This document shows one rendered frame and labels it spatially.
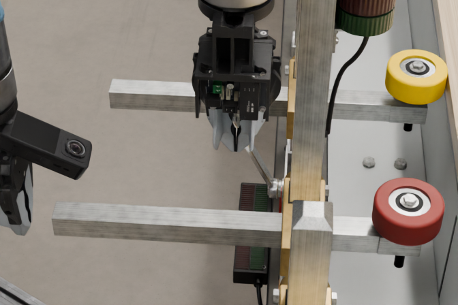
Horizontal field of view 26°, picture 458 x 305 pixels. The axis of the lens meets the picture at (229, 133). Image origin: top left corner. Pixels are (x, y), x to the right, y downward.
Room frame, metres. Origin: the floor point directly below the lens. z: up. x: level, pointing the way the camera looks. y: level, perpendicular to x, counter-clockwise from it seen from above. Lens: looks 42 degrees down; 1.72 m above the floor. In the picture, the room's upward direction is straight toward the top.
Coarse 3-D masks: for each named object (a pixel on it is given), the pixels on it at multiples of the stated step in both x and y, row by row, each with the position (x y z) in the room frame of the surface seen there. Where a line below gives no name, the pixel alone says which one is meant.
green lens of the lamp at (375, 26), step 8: (336, 8) 0.83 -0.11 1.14; (336, 16) 0.83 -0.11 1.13; (344, 16) 0.81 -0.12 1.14; (352, 16) 0.81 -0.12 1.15; (384, 16) 0.81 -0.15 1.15; (392, 16) 0.82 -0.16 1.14; (336, 24) 0.82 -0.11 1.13; (344, 24) 0.81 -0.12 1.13; (352, 24) 0.81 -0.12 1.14; (360, 24) 0.80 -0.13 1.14; (368, 24) 0.80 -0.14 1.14; (376, 24) 0.80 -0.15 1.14; (384, 24) 0.81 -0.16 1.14; (392, 24) 0.82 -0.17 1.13; (352, 32) 0.81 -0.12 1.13; (360, 32) 0.80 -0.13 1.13; (368, 32) 0.80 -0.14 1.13; (376, 32) 0.80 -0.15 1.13; (384, 32) 0.81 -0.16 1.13
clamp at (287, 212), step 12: (288, 180) 0.86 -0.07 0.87; (324, 180) 0.86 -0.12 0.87; (288, 192) 0.84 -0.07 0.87; (324, 192) 0.84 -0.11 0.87; (288, 204) 0.82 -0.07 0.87; (288, 216) 0.80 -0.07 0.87; (288, 228) 0.78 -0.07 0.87; (288, 240) 0.76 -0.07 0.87; (288, 252) 0.75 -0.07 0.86; (288, 264) 0.75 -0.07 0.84
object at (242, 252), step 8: (248, 184) 1.02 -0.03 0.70; (248, 192) 1.00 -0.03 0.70; (248, 200) 0.99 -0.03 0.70; (248, 208) 0.97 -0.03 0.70; (240, 248) 0.90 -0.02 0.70; (248, 248) 0.90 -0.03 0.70; (240, 256) 0.88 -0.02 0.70; (248, 256) 0.88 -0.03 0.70; (240, 264) 0.87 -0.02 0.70; (248, 264) 0.87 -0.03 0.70
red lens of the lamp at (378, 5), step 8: (344, 0) 0.82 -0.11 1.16; (352, 0) 0.81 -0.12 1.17; (360, 0) 0.81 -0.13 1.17; (368, 0) 0.80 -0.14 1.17; (376, 0) 0.80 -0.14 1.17; (384, 0) 0.81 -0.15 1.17; (392, 0) 0.81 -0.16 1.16; (344, 8) 0.81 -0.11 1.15; (352, 8) 0.81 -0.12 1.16; (360, 8) 0.80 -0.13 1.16; (368, 8) 0.80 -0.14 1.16; (376, 8) 0.80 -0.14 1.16; (384, 8) 0.81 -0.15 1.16; (392, 8) 0.82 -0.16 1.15
